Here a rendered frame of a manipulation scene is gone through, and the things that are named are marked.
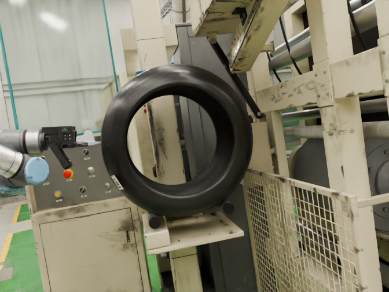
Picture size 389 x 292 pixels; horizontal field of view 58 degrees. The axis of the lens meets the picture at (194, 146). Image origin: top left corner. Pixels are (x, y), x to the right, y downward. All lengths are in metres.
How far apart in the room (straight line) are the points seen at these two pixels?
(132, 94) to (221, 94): 0.32
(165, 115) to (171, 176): 0.29
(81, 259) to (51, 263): 0.15
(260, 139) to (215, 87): 0.47
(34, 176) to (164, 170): 0.63
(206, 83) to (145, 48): 0.49
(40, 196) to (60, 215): 0.15
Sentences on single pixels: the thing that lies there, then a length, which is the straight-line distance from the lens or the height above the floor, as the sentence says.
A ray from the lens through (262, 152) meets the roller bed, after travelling 1.67.
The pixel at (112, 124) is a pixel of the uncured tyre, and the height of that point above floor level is 1.27.
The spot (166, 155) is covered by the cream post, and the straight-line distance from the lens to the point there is 1.64.
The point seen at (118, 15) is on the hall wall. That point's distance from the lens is 11.25.
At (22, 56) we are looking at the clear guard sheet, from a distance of 2.07.
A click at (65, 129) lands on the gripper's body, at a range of 1.37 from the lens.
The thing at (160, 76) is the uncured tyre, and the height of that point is 1.42.
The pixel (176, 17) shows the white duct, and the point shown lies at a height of 1.92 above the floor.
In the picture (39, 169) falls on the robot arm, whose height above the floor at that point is 1.16.
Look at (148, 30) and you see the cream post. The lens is 1.70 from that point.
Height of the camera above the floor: 1.22
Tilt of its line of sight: 3 degrees down
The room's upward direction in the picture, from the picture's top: 9 degrees counter-clockwise
